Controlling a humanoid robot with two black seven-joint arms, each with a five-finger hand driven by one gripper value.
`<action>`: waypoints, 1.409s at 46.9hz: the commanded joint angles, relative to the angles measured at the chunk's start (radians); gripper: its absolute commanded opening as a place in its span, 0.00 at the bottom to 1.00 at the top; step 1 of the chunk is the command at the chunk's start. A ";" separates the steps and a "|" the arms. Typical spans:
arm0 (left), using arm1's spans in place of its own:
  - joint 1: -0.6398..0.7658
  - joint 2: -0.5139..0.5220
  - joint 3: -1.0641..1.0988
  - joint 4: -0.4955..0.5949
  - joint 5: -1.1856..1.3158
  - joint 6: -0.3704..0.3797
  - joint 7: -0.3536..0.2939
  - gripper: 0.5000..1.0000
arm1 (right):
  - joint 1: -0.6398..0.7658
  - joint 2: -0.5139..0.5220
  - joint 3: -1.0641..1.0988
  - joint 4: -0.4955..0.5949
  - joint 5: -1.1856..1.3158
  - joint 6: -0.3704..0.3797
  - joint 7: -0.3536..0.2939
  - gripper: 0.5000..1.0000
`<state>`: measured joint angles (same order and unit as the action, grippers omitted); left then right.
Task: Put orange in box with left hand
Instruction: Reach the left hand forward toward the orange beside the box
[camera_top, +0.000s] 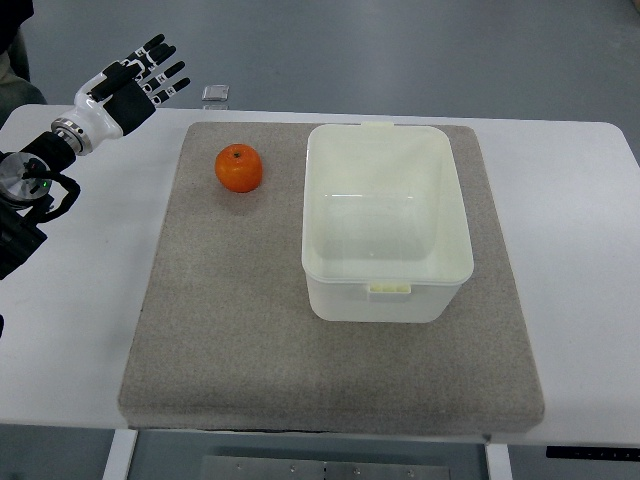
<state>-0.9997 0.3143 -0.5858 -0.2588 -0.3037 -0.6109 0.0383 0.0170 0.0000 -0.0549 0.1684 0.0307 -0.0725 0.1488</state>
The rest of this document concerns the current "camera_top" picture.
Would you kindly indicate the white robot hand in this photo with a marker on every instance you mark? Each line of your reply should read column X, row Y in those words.
column 90, row 122

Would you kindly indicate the orange fruit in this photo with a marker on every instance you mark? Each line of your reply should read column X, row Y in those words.
column 239, row 168

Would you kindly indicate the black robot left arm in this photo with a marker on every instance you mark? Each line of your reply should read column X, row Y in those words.
column 34, row 189

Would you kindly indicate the white plastic box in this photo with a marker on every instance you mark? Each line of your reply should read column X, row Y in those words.
column 385, row 236

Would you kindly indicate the small silver floor plate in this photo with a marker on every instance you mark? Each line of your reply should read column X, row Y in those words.
column 215, row 93

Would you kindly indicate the grey felt mat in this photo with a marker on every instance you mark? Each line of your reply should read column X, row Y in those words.
column 226, row 339

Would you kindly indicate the white left table leg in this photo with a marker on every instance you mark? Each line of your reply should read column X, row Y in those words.
column 120, row 455

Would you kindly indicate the white table leg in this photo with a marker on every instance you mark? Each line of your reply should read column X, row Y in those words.
column 120, row 455
column 498, row 462

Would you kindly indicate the white right table leg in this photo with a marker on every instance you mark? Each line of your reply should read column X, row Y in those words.
column 498, row 462

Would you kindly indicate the black table control panel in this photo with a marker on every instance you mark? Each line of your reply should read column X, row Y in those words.
column 593, row 453

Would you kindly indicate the grey metal base plate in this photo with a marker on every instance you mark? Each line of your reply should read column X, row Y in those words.
column 233, row 467

